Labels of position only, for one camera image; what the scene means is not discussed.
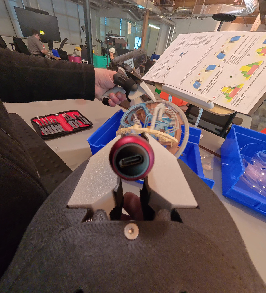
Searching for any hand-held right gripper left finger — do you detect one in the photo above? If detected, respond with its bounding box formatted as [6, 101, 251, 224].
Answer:
[67, 135, 124, 220]

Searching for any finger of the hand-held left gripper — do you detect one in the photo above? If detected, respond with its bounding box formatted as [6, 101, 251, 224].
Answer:
[139, 81, 157, 103]
[128, 90, 152, 103]

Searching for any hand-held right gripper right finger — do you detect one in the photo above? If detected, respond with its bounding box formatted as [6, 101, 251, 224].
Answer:
[141, 133, 198, 220]

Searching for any clear ball maze puzzle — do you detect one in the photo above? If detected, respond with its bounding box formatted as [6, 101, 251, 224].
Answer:
[116, 99, 190, 159]

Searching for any red electric screwdriver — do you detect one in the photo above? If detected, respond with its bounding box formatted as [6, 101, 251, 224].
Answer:
[109, 135, 155, 181]

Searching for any blue plastic bin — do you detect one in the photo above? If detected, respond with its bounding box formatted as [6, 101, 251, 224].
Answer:
[87, 109, 215, 189]
[220, 124, 266, 223]

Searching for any person's left forearm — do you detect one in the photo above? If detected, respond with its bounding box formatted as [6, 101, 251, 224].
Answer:
[0, 40, 95, 103]

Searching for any person's left hand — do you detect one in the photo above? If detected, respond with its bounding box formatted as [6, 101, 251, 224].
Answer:
[94, 67, 127, 107]

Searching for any person's right hand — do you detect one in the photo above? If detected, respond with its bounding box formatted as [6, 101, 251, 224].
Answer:
[122, 192, 145, 221]

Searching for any red plastic bin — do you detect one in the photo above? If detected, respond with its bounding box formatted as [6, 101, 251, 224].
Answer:
[159, 90, 188, 107]

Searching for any green storage bin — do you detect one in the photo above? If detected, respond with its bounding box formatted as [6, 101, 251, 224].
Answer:
[93, 54, 111, 69]

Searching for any clear plastic dome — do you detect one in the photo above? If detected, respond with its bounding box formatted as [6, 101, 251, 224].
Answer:
[199, 153, 216, 171]
[239, 143, 266, 202]

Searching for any white document stand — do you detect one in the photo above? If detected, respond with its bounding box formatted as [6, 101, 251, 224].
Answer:
[162, 83, 215, 128]

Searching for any black wrist rest pad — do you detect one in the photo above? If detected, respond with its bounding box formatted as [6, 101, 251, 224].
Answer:
[9, 113, 73, 195]

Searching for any black metal pole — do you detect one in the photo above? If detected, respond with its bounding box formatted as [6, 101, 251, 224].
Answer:
[83, 0, 94, 65]

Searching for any instruction sheet board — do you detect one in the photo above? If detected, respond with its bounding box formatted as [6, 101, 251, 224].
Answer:
[142, 31, 266, 116]

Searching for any black round disc fixture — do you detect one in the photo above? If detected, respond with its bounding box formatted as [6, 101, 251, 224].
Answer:
[212, 13, 237, 31]

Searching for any large silver air duct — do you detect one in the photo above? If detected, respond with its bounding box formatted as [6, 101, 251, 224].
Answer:
[122, 0, 168, 17]

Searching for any large black wall screen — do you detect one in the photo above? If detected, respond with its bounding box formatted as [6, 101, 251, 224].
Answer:
[13, 6, 62, 42]

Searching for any silver ventilation duct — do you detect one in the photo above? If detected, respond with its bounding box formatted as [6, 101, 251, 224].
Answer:
[235, 0, 259, 17]

